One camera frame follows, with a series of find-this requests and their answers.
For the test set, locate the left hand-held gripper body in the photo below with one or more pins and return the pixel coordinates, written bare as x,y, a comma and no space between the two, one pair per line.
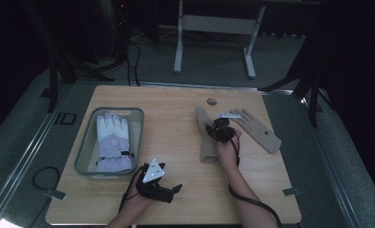
153,172

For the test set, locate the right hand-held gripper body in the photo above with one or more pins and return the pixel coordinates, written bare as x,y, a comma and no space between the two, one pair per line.
223,131

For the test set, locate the plain beige knit glove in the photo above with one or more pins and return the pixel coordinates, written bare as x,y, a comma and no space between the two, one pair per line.
207,148

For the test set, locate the purple ski glove white fingers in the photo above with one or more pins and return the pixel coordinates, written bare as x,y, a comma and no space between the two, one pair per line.
114,142

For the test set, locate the grey plastic bin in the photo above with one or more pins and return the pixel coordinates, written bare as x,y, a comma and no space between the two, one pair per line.
90,142

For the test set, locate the person's right hand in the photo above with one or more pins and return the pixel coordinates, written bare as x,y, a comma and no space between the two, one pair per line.
228,153

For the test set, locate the person's left hand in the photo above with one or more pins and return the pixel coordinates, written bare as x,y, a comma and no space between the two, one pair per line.
136,202

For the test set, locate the beige knit glove with button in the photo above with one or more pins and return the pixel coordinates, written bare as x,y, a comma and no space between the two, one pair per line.
261,133

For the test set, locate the grey tape piece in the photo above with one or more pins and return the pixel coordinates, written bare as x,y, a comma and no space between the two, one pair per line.
291,191
56,194

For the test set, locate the black metal stand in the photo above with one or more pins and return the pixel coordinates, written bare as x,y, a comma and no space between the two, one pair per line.
313,95
53,82

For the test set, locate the white desk frame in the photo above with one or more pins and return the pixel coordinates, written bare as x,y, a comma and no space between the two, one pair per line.
218,24

